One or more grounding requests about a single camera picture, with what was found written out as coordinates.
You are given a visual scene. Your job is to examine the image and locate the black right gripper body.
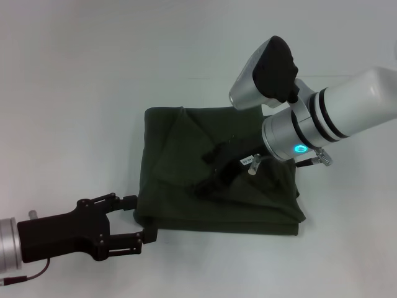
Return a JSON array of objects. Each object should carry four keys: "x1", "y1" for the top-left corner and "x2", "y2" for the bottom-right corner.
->
[{"x1": 213, "y1": 139, "x2": 273, "y2": 184}]

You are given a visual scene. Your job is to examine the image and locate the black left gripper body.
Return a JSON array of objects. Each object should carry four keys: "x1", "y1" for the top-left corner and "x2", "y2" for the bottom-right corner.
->
[{"x1": 17, "y1": 199, "x2": 112, "y2": 263}]

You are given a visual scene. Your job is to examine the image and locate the dark green printed T-shirt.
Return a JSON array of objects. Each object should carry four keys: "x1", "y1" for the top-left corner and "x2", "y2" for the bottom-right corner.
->
[{"x1": 133, "y1": 105, "x2": 307, "y2": 237}]

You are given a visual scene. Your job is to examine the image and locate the left arm cable with plug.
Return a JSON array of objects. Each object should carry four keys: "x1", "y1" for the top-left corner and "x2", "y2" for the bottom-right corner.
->
[{"x1": 0, "y1": 258, "x2": 52, "y2": 278}]

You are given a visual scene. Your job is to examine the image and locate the arm cable with plug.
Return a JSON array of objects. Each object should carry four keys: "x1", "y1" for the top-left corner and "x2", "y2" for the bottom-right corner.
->
[
  {"x1": 0, "y1": 258, "x2": 52, "y2": 278},
  {"x1": 247, "y1": 148, "x2": 334, "y2": 175}
]

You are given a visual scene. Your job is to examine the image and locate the right arm cable with plug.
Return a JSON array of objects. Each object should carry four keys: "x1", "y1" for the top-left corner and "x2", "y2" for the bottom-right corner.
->
[{"x1": 247, "y1": 148, "x2": 334, "y2": 175}]

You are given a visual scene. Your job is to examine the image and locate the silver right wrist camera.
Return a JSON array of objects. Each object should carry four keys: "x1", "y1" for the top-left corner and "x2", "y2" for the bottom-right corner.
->
[{"x1": 228, "y1": 35, "x2": 300, "y2": 111}]

